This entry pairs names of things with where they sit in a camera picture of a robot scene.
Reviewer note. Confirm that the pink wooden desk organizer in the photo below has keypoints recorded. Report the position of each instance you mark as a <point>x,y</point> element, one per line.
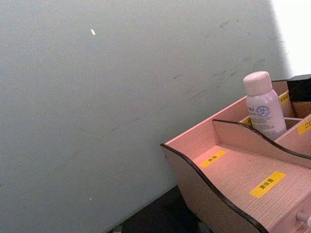
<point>233,174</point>

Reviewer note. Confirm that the pale pink plastic bottle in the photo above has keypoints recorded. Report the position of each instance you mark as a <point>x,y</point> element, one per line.
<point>264,109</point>

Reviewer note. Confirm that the pink round drawer knob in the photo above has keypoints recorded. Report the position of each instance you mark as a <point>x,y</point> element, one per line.
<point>302,216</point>

